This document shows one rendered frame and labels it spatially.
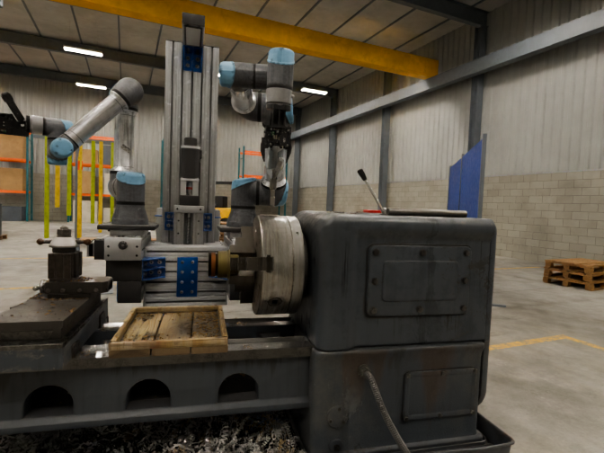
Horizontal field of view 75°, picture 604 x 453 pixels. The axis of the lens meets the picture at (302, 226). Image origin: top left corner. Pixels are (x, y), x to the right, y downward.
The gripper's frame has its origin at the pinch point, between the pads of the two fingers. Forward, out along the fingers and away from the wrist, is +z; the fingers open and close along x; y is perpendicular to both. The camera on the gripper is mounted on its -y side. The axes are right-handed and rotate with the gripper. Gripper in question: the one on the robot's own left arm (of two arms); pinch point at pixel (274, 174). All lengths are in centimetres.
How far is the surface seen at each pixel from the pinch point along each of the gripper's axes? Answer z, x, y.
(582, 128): -144, 815, -787
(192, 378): 57, -21, 17
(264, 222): 14.3, -2.3, 2.9
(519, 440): 141, 150, -62
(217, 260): 26.8, -15.8, 1.0
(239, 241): 22.2, -9.7, -6.5
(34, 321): 38, -57, 23
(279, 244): 19.7, 1.8, 9.2
